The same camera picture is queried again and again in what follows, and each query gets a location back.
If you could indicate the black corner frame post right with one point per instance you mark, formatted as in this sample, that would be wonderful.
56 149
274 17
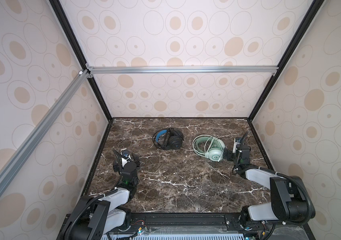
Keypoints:
292 46

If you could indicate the aluminium rail left diagonal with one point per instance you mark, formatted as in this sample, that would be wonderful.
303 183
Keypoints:
21 155

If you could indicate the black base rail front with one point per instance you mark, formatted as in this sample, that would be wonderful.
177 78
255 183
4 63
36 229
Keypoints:
205 226

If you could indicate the aluminium rail back horizontal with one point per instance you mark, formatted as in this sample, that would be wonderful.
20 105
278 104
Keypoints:
177 70

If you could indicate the black corner frame post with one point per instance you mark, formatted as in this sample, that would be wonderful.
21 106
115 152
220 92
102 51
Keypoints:
292 46
75 46

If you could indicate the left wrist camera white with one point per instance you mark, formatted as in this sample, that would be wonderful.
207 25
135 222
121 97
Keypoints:
125 156

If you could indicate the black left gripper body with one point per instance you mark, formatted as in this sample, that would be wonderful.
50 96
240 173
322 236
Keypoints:
116 167

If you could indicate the black corner frame post left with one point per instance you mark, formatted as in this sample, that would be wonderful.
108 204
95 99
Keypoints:
75 46

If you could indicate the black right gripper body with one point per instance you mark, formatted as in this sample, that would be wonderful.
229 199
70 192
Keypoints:
232 156

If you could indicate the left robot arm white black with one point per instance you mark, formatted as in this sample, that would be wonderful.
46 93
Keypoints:
94 216

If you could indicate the black blue gaming headphones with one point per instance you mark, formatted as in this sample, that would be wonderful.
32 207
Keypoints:
168 139

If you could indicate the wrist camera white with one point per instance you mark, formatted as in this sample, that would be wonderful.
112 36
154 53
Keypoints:
125 156
237 142

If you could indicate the mint green headphones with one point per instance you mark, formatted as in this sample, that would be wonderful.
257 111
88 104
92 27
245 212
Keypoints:
209 147

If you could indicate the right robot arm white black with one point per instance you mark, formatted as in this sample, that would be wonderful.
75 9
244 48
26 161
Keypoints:
290 201

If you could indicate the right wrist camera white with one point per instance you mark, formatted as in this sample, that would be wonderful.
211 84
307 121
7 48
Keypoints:
237 142

